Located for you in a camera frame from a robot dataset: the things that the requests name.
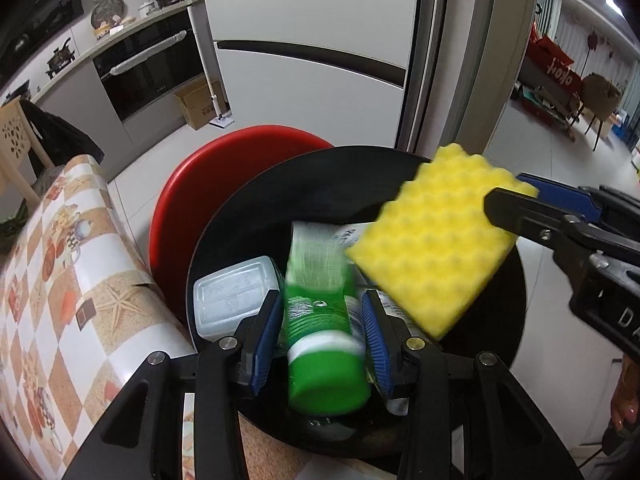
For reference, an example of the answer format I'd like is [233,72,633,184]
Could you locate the cardboard box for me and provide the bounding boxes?
[173,78,223,132]

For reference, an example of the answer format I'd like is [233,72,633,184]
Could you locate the black range hood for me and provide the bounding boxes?
[0,0,83,56]

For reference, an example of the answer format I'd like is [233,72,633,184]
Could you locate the yellow egg-crate foam sponge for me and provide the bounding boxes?
[345,142,541,342]

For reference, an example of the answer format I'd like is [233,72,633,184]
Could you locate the grey round pan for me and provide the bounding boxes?
[90,0,125,28]

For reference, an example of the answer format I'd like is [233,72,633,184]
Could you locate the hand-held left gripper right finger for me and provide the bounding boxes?
[361,288,583,480]

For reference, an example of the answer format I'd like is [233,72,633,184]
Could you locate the black cooking pot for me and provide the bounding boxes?
[45,37,78,78]

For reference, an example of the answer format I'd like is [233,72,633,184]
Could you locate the red banner sign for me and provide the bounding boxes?
[520,25,586,106]

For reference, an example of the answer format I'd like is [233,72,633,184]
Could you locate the black round trash bin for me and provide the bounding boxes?
[185,145,528,461]

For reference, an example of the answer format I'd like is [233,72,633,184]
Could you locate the black bag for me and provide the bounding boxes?
[20,99,106,176]

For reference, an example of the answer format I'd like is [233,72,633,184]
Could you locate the brown chair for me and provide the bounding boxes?
[567,72,626,151]

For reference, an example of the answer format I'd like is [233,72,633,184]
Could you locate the person's right hand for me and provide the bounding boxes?
[610,357,640,433]

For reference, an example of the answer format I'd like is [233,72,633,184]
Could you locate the red plastic stool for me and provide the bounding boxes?
[148,125,336,321]

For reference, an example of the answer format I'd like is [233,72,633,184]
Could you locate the kitchen counter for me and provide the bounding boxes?
[0,0,206,151]

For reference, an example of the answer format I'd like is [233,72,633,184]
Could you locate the beige plastic chair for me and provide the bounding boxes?
[0,97,56,211]

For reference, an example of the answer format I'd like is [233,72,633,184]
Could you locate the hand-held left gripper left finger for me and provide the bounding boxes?
[62,288,285,480]

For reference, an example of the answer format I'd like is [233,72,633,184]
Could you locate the black built-in oven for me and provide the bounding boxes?
[91,10,206,123]

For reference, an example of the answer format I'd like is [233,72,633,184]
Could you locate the green tube with green cap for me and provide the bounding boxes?
[282,222,373,416]

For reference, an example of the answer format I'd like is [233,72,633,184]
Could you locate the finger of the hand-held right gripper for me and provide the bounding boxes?
[515,172,640,241]
[482,186,601,261]

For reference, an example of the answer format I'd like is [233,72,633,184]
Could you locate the white refrigerator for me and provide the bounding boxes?
[197,0,441,148]

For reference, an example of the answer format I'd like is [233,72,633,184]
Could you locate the green onions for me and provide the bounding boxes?
[0,200,28,251]

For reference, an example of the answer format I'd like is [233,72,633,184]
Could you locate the white green printed packet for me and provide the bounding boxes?
[330,222,436,416]

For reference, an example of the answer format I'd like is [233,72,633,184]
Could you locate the white plastic container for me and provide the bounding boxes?
[192,256,286,343]

